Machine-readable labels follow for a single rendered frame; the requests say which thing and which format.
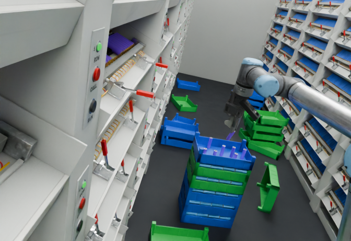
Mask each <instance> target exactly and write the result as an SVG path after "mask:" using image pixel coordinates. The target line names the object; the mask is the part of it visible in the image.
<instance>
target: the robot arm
mask: <svg viewBox="0 0 351 241"><path fill-rule="evenodd" d="M262 66H263V62H262V61H260V60H257V59H253V58H244V59H243V61H242V63H241V67H240V71H239V74H238V77H237V80H236V83H235V86H234V89H233V90H232V91H231V92H230V93H231V96H230V99H229V100H227V102H226V105H225V108H224V111H223V112H224V113H226V114H227V115H229V116H232V117H229V118H228V120H225V125H227V126H228V127H229V128H230V129H231V130H230V133H233V132H234V131H235V130H236V129H237V127H238V125H239V123H240V121H241V119H242V116H243V114H244V112H245V111H246V112H247V113H248V114H249V116H250V117H251V118H252V119H253V120H254V121H256V120H257V119H258V118H259V117H260V114H259V113H258V112H257V111H256V110H255V108H254V107H253V106H252V105H251V104H250V103H249V102H248V100H247V99H249V97H251V96H252V94H253V91H254V90H255V92H256V93H257V94H258V95H260V96H262V97H265V98H268V97H272V96H280V97H285V98H286V99H288V100H289V101H291V102H293V103H295V104H297V105H298V106H300V107H301V108H303V109H304V110H306V111H308V112H309V113H311V114H312V115H314V116H315V117H317V118H318V119H320V120H322V121H323V122H325V123H326V124H328V125H329V126H331V127H332V128H334V129H336V130H337V131H339V132H340V133H342V134H343V135H345V136H346V137H348V138H350V139H351V108H349V107H348V106H346V105H344V104H342V103H340V102H338V101H336V100H334V99H332V98H330V97H328V96H327V95H325V94H323V93H321V92H319V91H317V90H315V89H313V88H311V87H309V86H307V85H306V84H305V82H304V81H303V80H301V79H299V78H296V77H289V76H284V75H278V74H273V73H269V72H267V71H266V70H265V69H263V68H262ZM344 167H346V172H347V174H348V175H349V176H350V179H349V188H348V193H347V197H346V201H345V205H344V210H343V214H342V219H341V223H340V227H339V230H338V235H337V239H336V241H351V144H350V145H349V147H348V148H347V150H346V152H345V155H344Z"/></svg>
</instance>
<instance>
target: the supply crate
mask: <svg viewBox="0 0 351 241"><path fill-rule="evenodd" d="M208 141H209V137H205V136H199V132H197V131H196V132H195V136H194V140H193V148H194V153H195V158H196V162H197V163H203V164H210V165H217V166H224V167H230V168H237V169H244V170H250V171H252V168H253V165H254V163H255V160H256V157H255V156H251V154H250V152H249V151H248V149H247V147H246V142H247V141H246V140H244V139H243V140H242V143H240V142H234V141H227V140H221V139H215V138H213V139H212V143H211V146H210V148H207V145H208ZM222 145H225V146H226V147H225V150H224V153H223V156H220V155H219V154H220V151H221V148H222ZM233 146H234V147H236V149H235V153H238V156H237V159H235V158H230V153H231V150H232V147H233ZM204 148H207V152H206V154H203V151H204ZM244 148H245V149H246V150H247V151H246V153H245V156H244V159H243V160H242V159H240V157H241V154H242V151H243V149H244ZM214 150H217V154H216V155H213V152H214ZM235 153H234V154H235ZM233 156H234V155H233Z"/></svg>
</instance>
